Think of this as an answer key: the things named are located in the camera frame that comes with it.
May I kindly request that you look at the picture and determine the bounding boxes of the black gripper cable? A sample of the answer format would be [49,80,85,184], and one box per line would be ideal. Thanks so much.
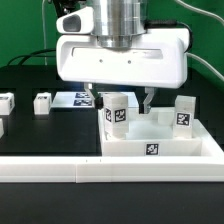
[143,19,194,53]

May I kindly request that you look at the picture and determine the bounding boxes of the white square tabletop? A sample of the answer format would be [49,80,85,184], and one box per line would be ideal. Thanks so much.
[98,107,214,156]

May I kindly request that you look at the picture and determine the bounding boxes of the black cable bundle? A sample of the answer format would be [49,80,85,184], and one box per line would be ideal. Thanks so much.
[7,48,58,66]

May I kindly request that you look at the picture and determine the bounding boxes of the white marker base plate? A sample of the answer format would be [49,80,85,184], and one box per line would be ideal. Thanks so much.
[51,92,138,108]

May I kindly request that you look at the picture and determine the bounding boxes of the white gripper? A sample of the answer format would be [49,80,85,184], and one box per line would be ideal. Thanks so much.
[56,28,188,114]

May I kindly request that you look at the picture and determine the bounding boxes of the white part at left edge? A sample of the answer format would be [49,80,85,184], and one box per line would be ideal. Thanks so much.
[0,118,4,139]

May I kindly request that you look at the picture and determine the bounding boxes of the white L-shaped fence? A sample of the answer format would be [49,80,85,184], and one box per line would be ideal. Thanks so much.
[0,128,224,183]

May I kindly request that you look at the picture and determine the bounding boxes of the white thin cable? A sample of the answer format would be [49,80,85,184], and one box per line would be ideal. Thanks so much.
[41,0,48,66]

